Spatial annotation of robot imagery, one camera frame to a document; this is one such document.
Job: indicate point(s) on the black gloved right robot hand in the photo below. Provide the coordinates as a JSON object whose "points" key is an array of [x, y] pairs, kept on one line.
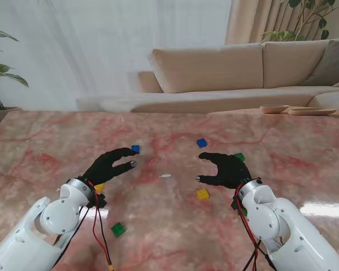
{"points": [[231, 172]]}

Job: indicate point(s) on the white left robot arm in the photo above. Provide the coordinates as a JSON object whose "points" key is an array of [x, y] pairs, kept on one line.
{"points": [[31, 234]]}

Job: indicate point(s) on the green toy brick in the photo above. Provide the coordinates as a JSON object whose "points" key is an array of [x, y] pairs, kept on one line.
{"points": [[244, 212], [118, 229], [240, 156]]}

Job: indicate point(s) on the large-leaf green houseplant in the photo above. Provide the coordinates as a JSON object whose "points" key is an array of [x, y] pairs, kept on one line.
{"points": [[17, 80]]}

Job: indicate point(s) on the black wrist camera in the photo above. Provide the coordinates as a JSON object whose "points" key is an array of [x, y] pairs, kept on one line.
{"points": [[237, 206], [100, 200]]}

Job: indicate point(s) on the wooden bowl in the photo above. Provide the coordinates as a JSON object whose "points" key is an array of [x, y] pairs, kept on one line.
{"points": [[274, 108]]}

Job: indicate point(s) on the beige sofa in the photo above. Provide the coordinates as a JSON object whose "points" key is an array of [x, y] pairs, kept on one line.
{"points": [[214, 70]]}

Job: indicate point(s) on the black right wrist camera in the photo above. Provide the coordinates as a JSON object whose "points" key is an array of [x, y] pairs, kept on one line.
{"points": [[237, 206]]}

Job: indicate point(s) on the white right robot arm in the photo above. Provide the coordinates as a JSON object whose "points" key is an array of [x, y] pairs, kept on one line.
{"points": [[293, 231]]}

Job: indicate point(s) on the yellow toy brick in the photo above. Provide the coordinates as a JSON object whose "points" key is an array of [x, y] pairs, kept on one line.
{"points": [[99, 187], [203, 194]]}

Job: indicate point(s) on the blue toy brick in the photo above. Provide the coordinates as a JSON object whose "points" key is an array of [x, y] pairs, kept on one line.
{"points": [[135, 149], [202, 143]]}

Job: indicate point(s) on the small white paper scrap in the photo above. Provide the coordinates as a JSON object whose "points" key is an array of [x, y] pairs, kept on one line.
{"points": [[165, 176]]}

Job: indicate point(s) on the sheer white curtain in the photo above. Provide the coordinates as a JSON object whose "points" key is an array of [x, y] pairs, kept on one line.
{"points": [[101, 42]]}

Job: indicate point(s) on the beige curtain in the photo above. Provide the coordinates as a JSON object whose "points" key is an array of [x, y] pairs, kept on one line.
{"points": [[243, 22]]}

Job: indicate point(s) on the grey sofa cushion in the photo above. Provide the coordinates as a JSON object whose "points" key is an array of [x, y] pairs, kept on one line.
{"points": [[330, 65]]}

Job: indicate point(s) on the pale plant pot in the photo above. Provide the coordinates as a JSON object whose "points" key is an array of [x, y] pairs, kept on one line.
{"points": [[0, 115]]}

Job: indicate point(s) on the flat wooden tray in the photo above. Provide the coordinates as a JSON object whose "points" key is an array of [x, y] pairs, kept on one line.
{"points": [[312, 111]]}

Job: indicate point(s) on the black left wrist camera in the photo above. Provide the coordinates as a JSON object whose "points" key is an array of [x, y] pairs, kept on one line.
{"points": [[100, 200]]}

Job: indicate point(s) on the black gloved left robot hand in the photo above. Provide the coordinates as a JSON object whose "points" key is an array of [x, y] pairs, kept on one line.
{"points": [[104, 168]]}

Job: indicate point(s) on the tall leafy branch plant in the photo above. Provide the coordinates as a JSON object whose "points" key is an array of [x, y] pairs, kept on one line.
{"points": [[282, 34]]}

